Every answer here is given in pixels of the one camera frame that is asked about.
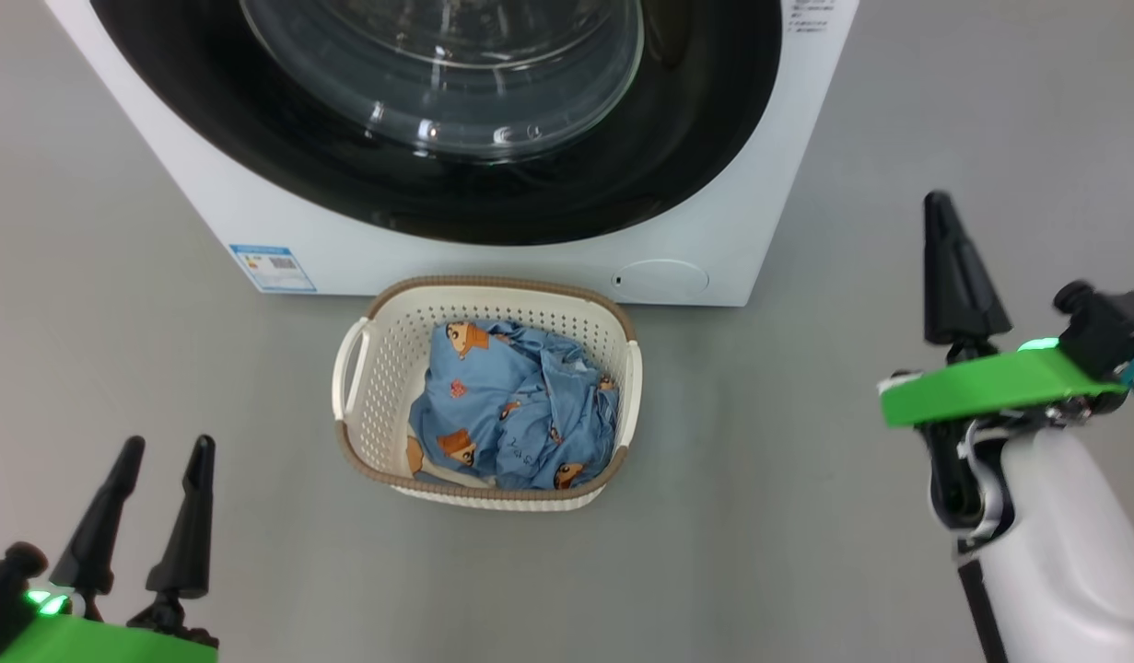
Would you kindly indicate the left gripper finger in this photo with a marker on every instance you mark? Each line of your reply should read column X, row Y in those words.
column 187, row 534
column 92, row 534

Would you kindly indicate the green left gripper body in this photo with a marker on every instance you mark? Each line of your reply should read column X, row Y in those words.
column 115, row 645

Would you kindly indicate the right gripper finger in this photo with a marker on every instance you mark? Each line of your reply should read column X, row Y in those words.
column 958, row 295

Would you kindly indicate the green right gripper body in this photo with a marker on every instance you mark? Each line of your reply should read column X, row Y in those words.
column 990, row 387

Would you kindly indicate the blue cartoon print clothes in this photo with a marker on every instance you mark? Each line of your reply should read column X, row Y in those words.
column 520, row 405

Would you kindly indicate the black glass washing machine door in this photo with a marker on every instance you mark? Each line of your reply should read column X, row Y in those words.
column 207, row 120

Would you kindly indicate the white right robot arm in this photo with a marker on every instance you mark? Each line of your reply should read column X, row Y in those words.
column 1082, row 552

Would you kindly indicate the cream perforated laundry basket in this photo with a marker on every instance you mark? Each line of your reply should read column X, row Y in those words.
column 387, row 387

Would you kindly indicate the white front-load washing machine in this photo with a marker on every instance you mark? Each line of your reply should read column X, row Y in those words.
column 714, row 239

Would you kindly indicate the blue energy label sticker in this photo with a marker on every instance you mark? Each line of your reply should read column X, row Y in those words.
column 272, row 267

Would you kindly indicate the round drain filter cover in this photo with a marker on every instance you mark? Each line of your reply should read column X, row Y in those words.
column 663, row 279

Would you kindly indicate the small printed text label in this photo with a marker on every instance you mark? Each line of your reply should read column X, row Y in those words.
column 811, row 17

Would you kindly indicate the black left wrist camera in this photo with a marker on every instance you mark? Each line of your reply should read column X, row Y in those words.
column 5, row 589

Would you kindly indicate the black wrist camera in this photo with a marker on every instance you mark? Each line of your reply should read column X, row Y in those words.
column 5, row 589
column 1115, row 327

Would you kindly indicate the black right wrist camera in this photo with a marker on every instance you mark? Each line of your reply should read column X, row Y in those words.
column 1115, row 327

